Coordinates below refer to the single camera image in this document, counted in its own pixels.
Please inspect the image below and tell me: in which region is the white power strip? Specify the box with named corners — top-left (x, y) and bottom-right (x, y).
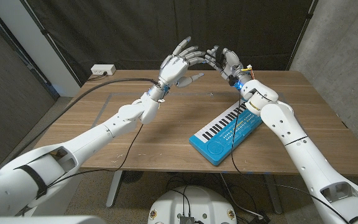
top-left (90, 63), bottom-right (117, 76)

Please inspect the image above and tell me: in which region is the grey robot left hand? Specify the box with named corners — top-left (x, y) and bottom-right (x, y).
top-left (147, 36), bottom-right (206, 102)

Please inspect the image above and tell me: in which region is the black velcro strap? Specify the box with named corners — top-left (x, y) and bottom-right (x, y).
top-left (215, 46), bottom-right (226, 71)

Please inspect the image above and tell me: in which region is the black backdrop stand pole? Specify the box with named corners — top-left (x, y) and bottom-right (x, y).
top-left (19, 0), bottom-right (83, 87)
top-left (286, 0), bottom-right (319, 71)

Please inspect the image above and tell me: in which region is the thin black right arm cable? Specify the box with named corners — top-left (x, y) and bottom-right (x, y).
top-left (230, 89), bottom-right (351, 224)

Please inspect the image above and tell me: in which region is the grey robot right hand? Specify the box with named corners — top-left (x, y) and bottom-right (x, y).
top-left (204, 45), bottom-right (247, 90)

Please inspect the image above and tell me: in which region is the blue toy keyboard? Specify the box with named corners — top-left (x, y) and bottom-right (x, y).
top-left (188, 99), bottom-right (264, 166)

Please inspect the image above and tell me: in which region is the round black floor object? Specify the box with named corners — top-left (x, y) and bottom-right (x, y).
top-left (121, 170), bottom-right (144, 184)

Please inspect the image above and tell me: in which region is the black torso cable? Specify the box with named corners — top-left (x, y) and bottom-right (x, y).
top-left (169, 185), bottom-right (192, 216)

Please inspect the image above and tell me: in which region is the black power adapter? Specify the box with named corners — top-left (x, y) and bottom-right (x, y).
top-left (249, 213), bottom-right (272, 224)

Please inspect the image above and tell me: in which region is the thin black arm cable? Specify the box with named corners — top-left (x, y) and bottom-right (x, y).
top-left (45, 123), bottom-right (144, 189)
top-left (230, 89), bottom-right (351, 224)

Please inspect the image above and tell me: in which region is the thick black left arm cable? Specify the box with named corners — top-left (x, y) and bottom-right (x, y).
top-left (7, 77), bottom-right (160, 159)

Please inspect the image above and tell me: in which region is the grey floor cable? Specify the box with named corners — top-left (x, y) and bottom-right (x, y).
top-left (219, 173), bottom-right (263, 218)

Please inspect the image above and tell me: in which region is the black backdrop curtain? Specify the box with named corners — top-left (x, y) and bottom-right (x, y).
top-left (20, 0), bottom-right (318, 85)

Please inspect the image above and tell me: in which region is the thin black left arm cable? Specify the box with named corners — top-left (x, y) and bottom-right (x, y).
top-left (45, 123), bottom-right (144, 189)

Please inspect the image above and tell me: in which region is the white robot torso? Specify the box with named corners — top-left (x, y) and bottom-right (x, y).
top-left (147, 185), bottom-right (238, 224)

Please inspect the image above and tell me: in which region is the white table leg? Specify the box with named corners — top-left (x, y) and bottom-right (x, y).
top-left (263, 174), bottom-right (283, 215)
top-left (106, 170), bottom-right (124, 208)

